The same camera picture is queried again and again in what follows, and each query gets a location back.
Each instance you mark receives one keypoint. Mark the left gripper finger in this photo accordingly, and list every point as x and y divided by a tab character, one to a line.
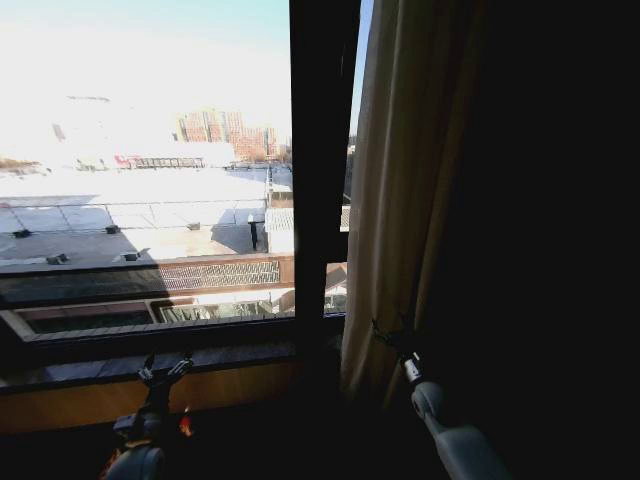
181	366
146	372

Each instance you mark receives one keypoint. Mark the brown wooden wall panel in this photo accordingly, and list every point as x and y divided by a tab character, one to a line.
90	400

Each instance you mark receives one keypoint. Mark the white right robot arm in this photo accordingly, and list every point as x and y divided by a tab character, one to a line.
450	440

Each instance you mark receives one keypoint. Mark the red brick high-rise buildings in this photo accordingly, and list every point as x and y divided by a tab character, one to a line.
225	131

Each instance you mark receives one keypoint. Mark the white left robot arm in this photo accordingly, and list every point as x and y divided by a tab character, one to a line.
142	457

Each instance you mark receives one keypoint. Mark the rooftop metal railing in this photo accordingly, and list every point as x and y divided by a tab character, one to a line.
135	212

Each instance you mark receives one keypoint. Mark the dark window frame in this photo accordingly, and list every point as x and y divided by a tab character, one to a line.
320	165

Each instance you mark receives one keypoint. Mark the brown lattice parapet wall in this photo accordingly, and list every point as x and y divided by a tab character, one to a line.
220	275

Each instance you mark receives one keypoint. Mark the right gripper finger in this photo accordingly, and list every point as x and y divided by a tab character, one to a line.
406	325
382	332

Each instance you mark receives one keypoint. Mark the dark stone window sill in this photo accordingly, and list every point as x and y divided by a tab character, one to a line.
150	367

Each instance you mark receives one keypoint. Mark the small orange red light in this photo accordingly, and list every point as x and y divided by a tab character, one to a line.
185	425

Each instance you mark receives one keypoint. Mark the beige fabric curtain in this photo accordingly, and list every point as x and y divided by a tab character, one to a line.
405	190

